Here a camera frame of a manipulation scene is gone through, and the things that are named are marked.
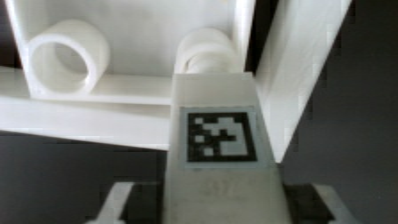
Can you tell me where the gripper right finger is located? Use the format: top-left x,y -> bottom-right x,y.
313,184 -> 363,224

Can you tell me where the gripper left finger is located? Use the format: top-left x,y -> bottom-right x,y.
86,182 -> 135,224

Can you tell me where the white chair leg with tag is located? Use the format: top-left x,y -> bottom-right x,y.
162,28 -> 292,224

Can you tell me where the white chair seat part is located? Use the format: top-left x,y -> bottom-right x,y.
4,0 -> 256,105

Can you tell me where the white U-shaped fence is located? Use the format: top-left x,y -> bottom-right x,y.
0,0 -> 352,167

